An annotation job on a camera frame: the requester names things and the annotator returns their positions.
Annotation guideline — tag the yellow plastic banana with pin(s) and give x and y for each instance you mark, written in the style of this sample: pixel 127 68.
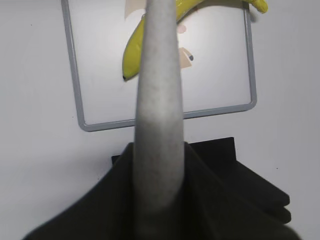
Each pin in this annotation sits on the yellow plastic banana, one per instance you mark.
pixel 132 53

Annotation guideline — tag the white grey-rimmed cutting board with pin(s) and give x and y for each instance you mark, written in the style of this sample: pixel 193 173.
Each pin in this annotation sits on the white grey-rimmed cutting board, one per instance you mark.
pixel 215 47

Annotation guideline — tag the black knife stand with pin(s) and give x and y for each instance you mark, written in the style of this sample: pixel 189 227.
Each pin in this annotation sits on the black knife stand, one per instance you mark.
pixel 221 200

